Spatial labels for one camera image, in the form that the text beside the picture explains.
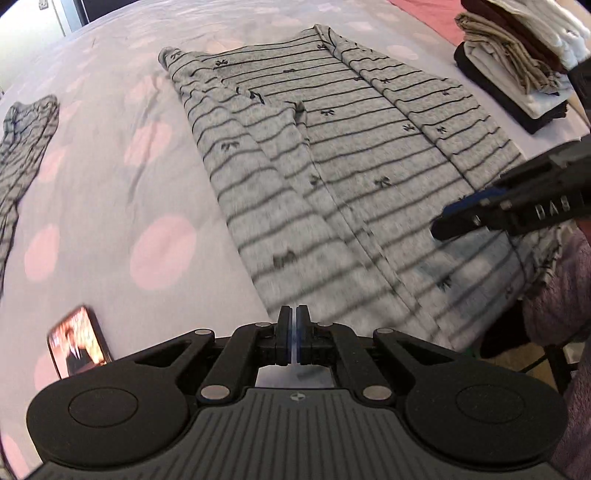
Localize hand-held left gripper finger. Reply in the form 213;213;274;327
134;305;294;407
295;305;455;407

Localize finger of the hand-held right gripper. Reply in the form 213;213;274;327
442;138;591;219
429;178;591;241

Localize grey striped long-sleeve top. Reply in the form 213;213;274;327
157;24;566;354

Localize black folded cloth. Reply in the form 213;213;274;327
454;46;568;136

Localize cream folded cloth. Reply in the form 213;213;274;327
464;41;561;116

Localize beige striped folded cloth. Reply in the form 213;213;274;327
455;13;561;95

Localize dark brown folded cloth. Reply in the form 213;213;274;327
462;0;566;72

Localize plain pink pillow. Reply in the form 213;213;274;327
388;0;467;44

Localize smartphone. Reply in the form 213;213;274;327
47;305;112;381

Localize pink polka dot bed sheet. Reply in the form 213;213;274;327
0;0;591;478

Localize grey striped pants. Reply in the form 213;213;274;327
0;95;61;291

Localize black wardrobe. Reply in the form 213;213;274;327
74;0;139;21

